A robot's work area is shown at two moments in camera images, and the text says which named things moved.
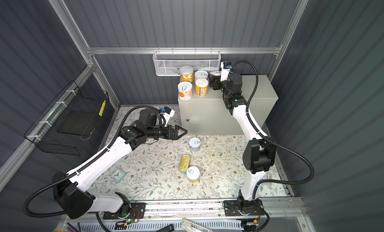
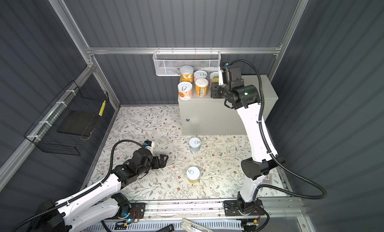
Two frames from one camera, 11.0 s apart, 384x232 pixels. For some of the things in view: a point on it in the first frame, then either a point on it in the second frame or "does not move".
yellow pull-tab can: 193,174 does not move
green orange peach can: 186,74 does not move
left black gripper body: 168,135 → 155,163
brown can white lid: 201,87 does not move
